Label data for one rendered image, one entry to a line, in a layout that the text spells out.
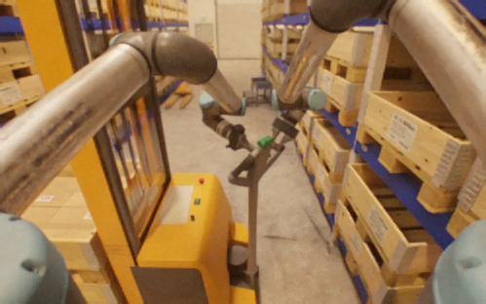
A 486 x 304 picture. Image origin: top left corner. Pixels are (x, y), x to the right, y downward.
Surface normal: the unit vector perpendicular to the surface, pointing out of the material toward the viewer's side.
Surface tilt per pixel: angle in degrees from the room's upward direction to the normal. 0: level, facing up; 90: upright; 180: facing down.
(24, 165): 69
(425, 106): 90
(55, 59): 90
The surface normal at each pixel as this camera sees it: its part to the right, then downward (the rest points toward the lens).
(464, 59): -0.82, -0.23
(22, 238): 0.14, -0.89
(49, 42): 0.00, 0.47
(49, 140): 0.88, -0.19
